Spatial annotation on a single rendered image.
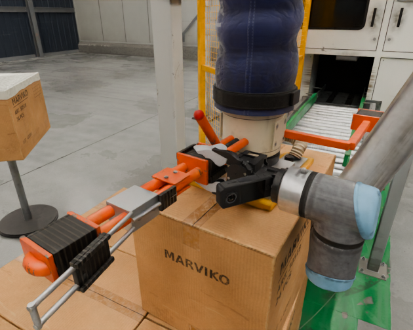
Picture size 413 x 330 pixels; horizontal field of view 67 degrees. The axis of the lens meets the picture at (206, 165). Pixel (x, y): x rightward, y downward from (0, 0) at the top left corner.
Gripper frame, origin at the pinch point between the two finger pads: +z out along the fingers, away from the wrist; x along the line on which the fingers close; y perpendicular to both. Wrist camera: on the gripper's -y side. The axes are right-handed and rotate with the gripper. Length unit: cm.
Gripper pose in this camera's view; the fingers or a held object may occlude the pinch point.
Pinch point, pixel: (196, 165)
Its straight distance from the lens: 70.8
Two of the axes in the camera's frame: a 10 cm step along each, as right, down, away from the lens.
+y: 5.7, -3.6, 7.4
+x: 0.0, -9.0, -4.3
